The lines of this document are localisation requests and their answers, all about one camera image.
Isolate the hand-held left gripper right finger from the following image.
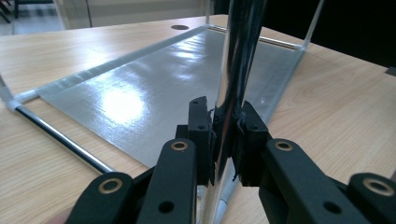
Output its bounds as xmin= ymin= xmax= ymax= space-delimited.
xmin=233 ymin=100 xmax=272 ymax=188

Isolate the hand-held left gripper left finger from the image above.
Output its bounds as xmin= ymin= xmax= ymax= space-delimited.
xmin=176 ymin=96 xmax=216 ymax=186

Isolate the silver two-tier metal rack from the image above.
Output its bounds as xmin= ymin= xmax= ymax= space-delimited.
xmin=0 ymin=0 xmax=325 ymax=224

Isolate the light wooden desk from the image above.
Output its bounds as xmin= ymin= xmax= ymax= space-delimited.
xmin=54 ymin=0 xmax=208 ymax=31

